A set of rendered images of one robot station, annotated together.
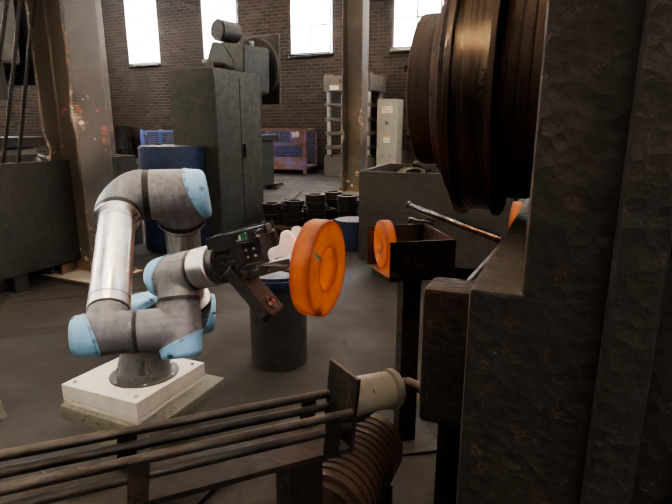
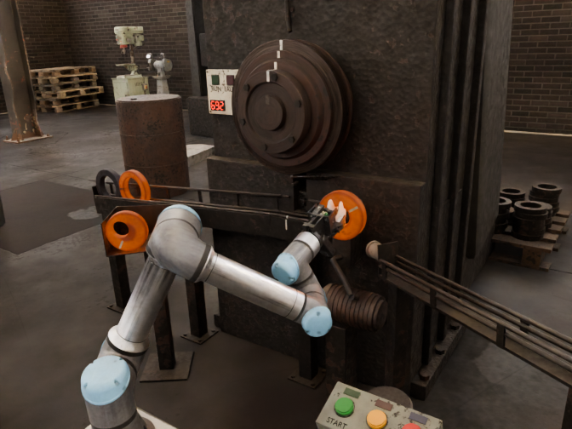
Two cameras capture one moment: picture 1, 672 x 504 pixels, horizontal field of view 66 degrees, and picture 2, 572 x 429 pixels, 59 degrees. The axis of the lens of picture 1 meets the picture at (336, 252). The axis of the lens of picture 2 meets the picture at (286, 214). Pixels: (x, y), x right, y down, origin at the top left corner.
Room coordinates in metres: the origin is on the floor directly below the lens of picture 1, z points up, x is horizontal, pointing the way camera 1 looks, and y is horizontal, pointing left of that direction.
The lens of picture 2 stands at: (0.72, 1.52, 1.36)
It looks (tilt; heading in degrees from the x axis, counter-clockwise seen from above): 19 degrees down; 280
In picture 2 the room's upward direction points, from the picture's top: 2 degrees counter-clockwise
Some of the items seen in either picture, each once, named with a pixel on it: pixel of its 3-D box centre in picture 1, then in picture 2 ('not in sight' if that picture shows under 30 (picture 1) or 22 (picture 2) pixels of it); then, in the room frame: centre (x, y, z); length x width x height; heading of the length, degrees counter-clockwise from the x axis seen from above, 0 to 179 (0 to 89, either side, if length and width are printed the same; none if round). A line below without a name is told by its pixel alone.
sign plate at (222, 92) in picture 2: not in sight; (232, 92); (1.29, -0.52, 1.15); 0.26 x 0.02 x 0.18; 156
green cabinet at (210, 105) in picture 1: (222, 158); not in sight; (4.78, 1.04, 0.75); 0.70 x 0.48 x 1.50; 156
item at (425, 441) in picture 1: (405, 337); (152, 294); (1.61, -0.23, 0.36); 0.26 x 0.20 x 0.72; 11
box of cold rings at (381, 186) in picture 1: (439, 215); not in sight; (3.81, -0.78, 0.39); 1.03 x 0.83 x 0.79; 70
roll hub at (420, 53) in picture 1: (435, 90); (272, 111); (1.06, -0.20, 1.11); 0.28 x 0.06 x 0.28; 156
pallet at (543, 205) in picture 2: not in sight; (468, 203); (0.04, -2.00, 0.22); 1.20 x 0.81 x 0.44; 154
